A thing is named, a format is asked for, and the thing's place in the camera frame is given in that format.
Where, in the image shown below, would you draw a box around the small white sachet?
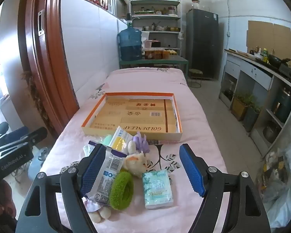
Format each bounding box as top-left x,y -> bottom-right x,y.
83,144 -> 96,156

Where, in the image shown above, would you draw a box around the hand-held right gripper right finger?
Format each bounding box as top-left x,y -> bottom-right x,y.
179,144 -> 271,233

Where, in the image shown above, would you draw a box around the metal cooking pot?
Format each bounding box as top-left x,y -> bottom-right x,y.
262,125 -> 281,143

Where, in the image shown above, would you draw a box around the person's left hand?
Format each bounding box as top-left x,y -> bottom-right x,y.
0,180 -> 17,224

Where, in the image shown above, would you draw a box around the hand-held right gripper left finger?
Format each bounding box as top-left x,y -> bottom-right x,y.
15,144 -> 107,233

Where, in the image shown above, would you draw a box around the orange rimmed cardboard box tray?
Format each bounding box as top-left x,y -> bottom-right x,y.
81,92 -> 183,143

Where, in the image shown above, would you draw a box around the white plush toy purple bow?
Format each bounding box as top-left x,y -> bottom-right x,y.
122,131 -> 152,177

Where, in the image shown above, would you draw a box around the white blue plastic packet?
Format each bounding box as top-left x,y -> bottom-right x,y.
83,141 -> 128,207

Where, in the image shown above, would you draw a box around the grey kitchen counter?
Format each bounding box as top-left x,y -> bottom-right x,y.
218,49 -> 291,158

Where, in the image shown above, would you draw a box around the mint green packaged item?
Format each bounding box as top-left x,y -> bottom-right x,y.
102,135 -> 114,147

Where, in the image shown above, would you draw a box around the pile of plastic bags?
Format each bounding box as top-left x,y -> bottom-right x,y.
256,138 -> 291,229

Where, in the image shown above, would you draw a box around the dark grey refrigerator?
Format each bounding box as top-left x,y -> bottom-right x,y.
186,8 -> 219,79

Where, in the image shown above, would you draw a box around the small round stool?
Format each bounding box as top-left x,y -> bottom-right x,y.
188,68 -> 204,88

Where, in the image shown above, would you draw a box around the yellow plant pot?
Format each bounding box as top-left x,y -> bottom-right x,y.
232,92 -> 249,121

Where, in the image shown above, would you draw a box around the cardboard sheets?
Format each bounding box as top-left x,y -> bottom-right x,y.
247,20 -> 291,59

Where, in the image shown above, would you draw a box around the wooden cutting board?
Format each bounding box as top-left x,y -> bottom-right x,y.
224,49 -> 258,60

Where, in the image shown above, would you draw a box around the row of orange food jars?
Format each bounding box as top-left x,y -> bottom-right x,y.
144,49 -> 170,60

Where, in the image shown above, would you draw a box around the blue water jug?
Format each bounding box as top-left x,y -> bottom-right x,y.
117,21 -> 143,61

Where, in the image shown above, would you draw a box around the black gas stove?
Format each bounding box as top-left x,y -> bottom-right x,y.
278,64 -> 291,83

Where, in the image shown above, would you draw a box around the green fluffy scrunchie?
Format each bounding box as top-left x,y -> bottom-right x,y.
109,171 -> 134,210

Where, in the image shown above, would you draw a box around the teal tissue pack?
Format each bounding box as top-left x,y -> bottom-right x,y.
142,169 -> 174,210

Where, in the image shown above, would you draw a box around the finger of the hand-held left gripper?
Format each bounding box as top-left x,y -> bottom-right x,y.
13,127 -> 48,149

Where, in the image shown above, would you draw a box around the cream plush toy lilac dress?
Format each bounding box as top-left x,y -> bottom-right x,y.
83,196 -> 112,224

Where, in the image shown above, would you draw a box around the yellow white plastic packet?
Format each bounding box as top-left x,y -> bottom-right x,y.
111,125 -> 134,154

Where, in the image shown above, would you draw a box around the dark plant pot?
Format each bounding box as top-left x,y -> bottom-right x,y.
244,102 -> 261,133

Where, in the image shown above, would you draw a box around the green table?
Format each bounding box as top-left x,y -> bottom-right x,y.
119,55 -> 189,73

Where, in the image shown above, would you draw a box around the dark green cooker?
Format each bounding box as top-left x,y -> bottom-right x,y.
273,87 -> 291,123

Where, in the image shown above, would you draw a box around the white metal shelf rack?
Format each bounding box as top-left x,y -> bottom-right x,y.
129,0 -> 182,56

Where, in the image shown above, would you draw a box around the black wok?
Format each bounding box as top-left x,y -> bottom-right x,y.
267,54 -> 291,70

